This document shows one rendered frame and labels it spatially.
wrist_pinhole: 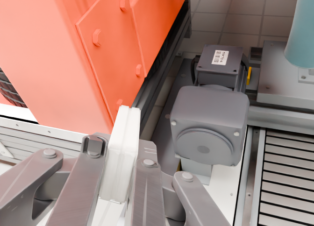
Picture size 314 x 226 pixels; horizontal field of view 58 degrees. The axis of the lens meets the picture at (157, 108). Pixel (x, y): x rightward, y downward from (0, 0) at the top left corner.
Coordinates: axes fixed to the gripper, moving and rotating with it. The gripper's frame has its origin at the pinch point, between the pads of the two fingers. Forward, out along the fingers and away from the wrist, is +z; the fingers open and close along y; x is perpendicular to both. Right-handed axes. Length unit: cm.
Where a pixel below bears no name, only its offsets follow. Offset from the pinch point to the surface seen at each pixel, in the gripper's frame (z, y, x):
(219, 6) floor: 169, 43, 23
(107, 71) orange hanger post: 25.3, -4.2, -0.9
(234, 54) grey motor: 59, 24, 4
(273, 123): 72, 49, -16
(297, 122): 69, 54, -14
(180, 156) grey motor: 54, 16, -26
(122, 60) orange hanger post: 30.1, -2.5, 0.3
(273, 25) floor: 142, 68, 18
